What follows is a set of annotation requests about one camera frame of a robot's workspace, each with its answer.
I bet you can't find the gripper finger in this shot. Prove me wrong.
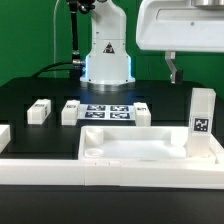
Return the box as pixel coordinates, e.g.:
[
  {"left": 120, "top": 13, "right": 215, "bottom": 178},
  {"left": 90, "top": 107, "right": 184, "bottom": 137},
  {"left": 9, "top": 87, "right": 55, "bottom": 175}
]
[{"left": 165, "top": 51, "right": 183, "bottom": 84}]

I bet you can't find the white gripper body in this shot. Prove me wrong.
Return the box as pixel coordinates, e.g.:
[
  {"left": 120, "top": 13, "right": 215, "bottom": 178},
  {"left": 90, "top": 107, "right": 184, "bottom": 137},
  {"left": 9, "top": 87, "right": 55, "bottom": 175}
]
[{"left": 136, "top": 0, "right": 224, "bottom": 52}]

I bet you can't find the white desk top tray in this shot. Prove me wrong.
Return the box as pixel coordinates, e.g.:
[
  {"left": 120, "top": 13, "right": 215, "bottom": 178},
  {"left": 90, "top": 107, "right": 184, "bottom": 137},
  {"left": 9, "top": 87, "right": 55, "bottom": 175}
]
[{"left": 78, "top": 126, "right": 224, "bottom": 165}]

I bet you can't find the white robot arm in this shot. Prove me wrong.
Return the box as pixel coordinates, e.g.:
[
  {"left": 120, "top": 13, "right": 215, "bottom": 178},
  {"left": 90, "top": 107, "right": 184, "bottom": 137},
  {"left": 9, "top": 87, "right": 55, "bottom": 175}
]
[{"left": 80, "top": 0, "right": 224, "bottom": 91}]

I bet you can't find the fiducial marker sheet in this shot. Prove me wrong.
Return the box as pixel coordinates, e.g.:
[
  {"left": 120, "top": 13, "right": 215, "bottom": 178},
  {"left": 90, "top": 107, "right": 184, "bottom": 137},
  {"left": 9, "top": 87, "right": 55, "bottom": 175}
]
[{"left": 78, "top": 104, "right": 134, "bottom": 120}]

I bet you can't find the white left fence piece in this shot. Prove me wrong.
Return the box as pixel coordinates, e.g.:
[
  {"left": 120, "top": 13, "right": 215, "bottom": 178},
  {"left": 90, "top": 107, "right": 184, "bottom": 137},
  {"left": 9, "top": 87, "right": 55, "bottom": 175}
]
[{"left": 0, "top": 125, "right": 11, "bottom": 153}]

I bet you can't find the white front fence wall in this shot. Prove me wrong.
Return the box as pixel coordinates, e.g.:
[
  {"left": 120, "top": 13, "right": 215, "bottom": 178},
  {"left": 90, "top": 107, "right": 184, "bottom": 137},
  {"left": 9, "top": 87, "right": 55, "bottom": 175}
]
[{"left": 0, "top": 159, "right": 224, "bottom": 189}]

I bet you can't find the white cable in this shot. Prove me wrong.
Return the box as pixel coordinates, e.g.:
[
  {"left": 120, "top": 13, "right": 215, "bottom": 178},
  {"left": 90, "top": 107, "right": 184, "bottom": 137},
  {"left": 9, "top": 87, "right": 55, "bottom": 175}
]
[{"left": 53, "top": 0, "right": 63, "bottom": 69}]

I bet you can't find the black cable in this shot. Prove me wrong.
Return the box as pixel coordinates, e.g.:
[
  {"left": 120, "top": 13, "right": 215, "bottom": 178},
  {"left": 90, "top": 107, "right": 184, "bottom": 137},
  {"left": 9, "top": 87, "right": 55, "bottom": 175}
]
[{"left": 31, "top": 60, "right": 86, "bottom": 79}]

